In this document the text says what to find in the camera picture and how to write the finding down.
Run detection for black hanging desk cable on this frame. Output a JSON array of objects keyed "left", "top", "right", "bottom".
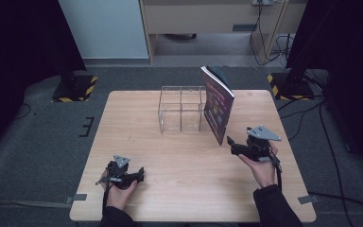
[{"left": 249, "top": 0, "right": 295, "bottom": 67}]

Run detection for white power strip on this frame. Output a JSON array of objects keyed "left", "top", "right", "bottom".
[{"left": 251, "top": 0, "right": 276, "bottom": 7}]

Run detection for long black floor cable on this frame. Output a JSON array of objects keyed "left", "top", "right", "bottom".
[{"left": 319, "top": 100, "right": 355, "bottom": 227}]

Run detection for white cabinet panel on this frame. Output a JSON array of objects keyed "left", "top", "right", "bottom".
[{"left": 58, "top": 0, "right": 150, "bottom": 61}]

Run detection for left hand-held gripper cable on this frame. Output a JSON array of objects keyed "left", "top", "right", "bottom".
[{"left": 95, "top": 176, "right": 112, "bottom": 218}]

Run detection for hand-held gripper cable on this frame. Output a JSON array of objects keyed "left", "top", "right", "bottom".
[
  {"left": 268, "top": 148, "right": 284, "bottom": 194},
  {"left": 95, "top": 176, "right": 112, "bottom": 218}
]

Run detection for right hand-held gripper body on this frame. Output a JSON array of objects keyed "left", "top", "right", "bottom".
[{"left": 244, "top": 125, "right": 283, "bottom": 163}]

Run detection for beige wooden desk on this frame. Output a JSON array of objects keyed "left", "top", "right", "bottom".
[{"left": 138, "top": 0, "right": 307, "bottom": 66}]

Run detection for person's right hand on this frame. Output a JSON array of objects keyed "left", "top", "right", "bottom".
[{"left": 237, "top": 141, "right": 280, "bottom": 189}]

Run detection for person's left hand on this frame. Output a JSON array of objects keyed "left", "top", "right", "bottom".
[{"left": 100, "top": 169, "right": 139, "bottom": 211}]

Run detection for grey tape strip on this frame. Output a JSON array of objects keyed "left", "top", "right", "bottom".
[
  {"left": 64, "top": 193, "right": 88, "bottom": 205},
  {"left": 297, "top": 194, "right": 321, "bottom": 205}
]

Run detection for purple magazine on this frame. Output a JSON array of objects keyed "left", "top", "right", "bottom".
[{"left": 199, "top": 64, "right": 236, "bottom": 147}]

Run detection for dark curtain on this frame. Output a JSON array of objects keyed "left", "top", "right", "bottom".
[
  {"left": 284, "top": 0, "right": 363, "bottom": 173},
  {"left": 0, "top": 0, "right": 87, "bottom": 165}
]

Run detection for right hand-held gripper cable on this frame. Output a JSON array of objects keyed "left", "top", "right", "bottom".
[{"left": 268, "top": 148, "right": 284, "bottom": 194}]

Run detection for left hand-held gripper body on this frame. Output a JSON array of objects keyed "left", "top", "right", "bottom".
[{"left": 105, "top": 154, "right": 131, "bottom": 190}]

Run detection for black yellow striped stand base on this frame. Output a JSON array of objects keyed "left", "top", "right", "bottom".
[
  {"left": 267, "top": 67, "right": 316, "bottom": 102},
  {"left": 51, "top": 64, "right": 99, "bottom": 104}
]

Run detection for clear acrylic divided organizer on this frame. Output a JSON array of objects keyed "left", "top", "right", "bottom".
[{"left": 157, "top": 85, "right": 214, "bottom": 134}]

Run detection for thin black floor cable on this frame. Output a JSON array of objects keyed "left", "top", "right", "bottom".
[{"left": 12, "top": 102, "right": 33, "bottom": 121}]

